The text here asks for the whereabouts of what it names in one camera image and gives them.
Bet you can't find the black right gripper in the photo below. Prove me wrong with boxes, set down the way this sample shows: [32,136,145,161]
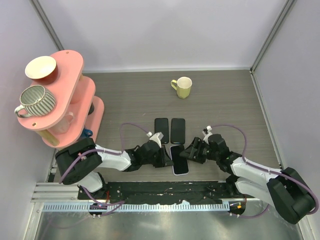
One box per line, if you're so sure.
[179,137,219,164]

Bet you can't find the lilac phone case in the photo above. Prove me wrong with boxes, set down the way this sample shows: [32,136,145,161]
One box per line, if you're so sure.
[169,144,190,177]

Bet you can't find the black phone case two holes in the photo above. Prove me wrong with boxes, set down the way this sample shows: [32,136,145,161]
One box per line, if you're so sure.
[170,118,186,145]

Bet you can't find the blue-edged smartphone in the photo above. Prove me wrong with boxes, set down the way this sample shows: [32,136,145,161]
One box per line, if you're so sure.
[154,118,170,144]

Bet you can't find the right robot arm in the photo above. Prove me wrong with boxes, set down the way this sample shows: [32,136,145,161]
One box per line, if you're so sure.
[180,134,319,224]

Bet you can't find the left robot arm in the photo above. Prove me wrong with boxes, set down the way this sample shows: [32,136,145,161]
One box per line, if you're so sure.
[55,136,174,200]

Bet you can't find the yellow faceted mug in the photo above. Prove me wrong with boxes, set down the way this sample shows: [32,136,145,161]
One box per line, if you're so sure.
[170,76,193,99]

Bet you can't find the blue cup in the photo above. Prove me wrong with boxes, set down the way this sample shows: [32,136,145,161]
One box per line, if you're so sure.
[80,128,93,139]

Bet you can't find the pink tiered shelf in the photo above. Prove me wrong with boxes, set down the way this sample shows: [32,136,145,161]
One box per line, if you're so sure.
[17,50,105,149]

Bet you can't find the clear glass cup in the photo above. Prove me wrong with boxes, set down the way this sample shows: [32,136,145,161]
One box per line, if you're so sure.
[51,111,75,135]

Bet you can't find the striped grey mug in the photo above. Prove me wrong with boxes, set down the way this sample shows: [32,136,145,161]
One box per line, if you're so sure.
[14,85,56,118]

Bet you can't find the red bowl white inside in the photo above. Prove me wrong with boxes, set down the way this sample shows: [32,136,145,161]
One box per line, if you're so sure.
[24,56,59,85]

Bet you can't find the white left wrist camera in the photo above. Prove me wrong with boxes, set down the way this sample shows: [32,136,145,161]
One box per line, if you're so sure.
[146,131,164,148]

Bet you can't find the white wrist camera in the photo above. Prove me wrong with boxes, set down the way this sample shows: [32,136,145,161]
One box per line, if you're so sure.
[146,131,164,148]
[202,125,213,144]

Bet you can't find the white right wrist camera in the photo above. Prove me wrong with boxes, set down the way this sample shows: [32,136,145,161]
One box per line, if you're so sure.
[202,125,213,144]

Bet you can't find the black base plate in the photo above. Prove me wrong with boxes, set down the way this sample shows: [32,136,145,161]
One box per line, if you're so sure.
[92,181,243,205]

